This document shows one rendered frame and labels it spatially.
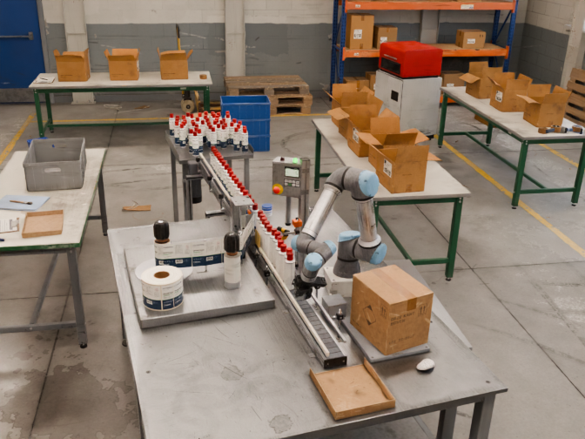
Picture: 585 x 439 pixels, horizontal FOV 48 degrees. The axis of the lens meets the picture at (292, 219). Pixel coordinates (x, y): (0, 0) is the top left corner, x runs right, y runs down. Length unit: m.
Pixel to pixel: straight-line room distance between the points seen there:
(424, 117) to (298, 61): 2.91
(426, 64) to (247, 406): 6.67
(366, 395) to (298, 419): 0.32
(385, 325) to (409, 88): 6.05
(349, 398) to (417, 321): 0.50
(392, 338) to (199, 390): 0.87
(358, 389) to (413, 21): 9.14
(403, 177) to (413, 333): 2.14
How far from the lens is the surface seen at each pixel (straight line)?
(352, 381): 2.92
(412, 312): 3.02
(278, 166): 3.48
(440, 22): 11.65
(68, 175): 5.10
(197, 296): 3.41
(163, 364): 3.03
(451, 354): 3.17
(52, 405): 4.28
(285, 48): 11.01
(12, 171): 5.66
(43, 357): 4.70
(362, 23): 10.44
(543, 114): 7.25
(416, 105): 8.88
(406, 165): 5.00
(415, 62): 8.75
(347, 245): 3.44
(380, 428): 3.65
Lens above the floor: 2.60
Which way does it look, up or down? 24 degrees down
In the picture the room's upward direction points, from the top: 1 degrees clockwise
